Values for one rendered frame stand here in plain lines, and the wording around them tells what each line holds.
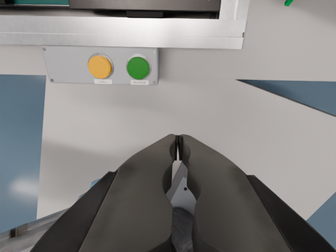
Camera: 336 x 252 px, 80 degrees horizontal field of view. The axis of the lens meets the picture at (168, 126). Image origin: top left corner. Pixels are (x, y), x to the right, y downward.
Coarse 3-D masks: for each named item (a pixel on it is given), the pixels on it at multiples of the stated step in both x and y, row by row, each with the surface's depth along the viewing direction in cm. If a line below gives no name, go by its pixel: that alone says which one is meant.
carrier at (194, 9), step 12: (72, 0) 32; (84, 0) 32; (96, 0) 32; (108, 0) 32; (120, 0) 32; (132, 0) 31; (144, 0) 31; (156, 0) 31; (168, 0) 31; (180, 0) 31; (192, 0) 31; (204, 0) 31; (216, 0) 31
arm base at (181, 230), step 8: (176, 208) 54; (176, 216) 50; (184, 216) 50; (192, 216) 51; (176, 224) 48; (184, 224) 48; (176, 232) 47; (184, 232) 47; (176, 240) 46; (184, 240) 46; (176, 248) 44; (184, 248) 45; (192, 248) 47
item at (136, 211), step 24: (168, 144) 11; (120, 168) 9; (144, 168) 9; (168, 168) 9; (120, 192) 8; (144, 192) 8; (96, 216) 7; (120, 216) 7; (144, 216) 7; (168, 216) 7; (96, 240) 6; (120, 240) 6; (144, 240) 6; (168, 240) 6
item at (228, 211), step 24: (192, 144) 11; (192, 168) 9; (216, 168) 9; (192, 192) 10; (216, 192) 8; (240, 192) 8; (216, 216) 7; (240, 216) 7; (264, 216) 7; (192, 240) 8; (216, 240) 6; (240, 240) 6; (264, 240) 6
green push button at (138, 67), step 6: (132, 60) 36; (138, 60) 36; (144, 60) 36; (132, 66) 36; (138, 66) 36; (144, 66) 36; (132, 72) 36; (138, 72) 36; (144, 72) 36; (138, 78) 37
